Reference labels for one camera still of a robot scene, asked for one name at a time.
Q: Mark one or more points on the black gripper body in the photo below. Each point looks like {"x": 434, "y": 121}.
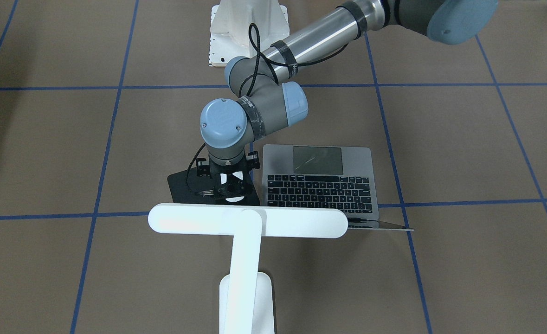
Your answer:
{"x": 202, "y": 169}

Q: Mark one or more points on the white computer mouse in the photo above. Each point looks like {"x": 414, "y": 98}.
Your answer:
{"x": 232, "y": 183}

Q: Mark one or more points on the black mouse pad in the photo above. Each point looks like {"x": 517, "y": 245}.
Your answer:
{"x": 183, "y": 190}

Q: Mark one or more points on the grey laptop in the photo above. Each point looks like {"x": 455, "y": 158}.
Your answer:
{"x": 324, "y": 177}

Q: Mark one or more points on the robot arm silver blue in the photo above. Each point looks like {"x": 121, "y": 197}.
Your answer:
{"x": 267, "y": 100}

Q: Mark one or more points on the white desk lamp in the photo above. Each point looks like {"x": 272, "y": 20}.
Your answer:
{"x": 246, "y": 303}

